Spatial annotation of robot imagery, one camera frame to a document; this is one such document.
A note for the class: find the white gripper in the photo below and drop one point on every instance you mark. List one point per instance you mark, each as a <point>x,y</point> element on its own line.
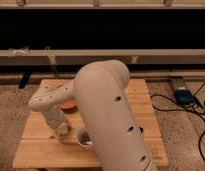
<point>55,118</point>

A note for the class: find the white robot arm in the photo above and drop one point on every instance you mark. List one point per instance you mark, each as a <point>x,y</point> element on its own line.
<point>99,91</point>

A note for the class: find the clear plastic cup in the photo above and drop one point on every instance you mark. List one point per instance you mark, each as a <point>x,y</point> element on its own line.
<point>83,138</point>

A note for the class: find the blue power adapter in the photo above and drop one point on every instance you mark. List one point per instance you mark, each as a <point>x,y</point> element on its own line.
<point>184,96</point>

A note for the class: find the grey horizontal rail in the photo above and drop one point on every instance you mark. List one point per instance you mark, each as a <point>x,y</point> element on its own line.
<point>73,57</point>

